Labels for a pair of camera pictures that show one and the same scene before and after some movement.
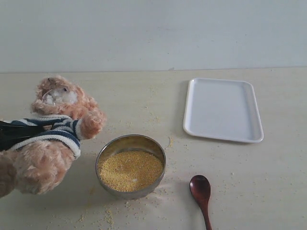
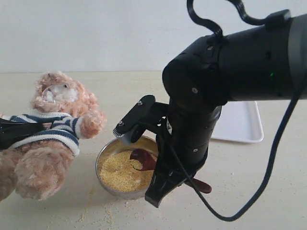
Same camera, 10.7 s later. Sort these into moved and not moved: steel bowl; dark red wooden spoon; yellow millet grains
Moved: dark red wooden spoon
Not moved: yellow millet grains; steel bowl
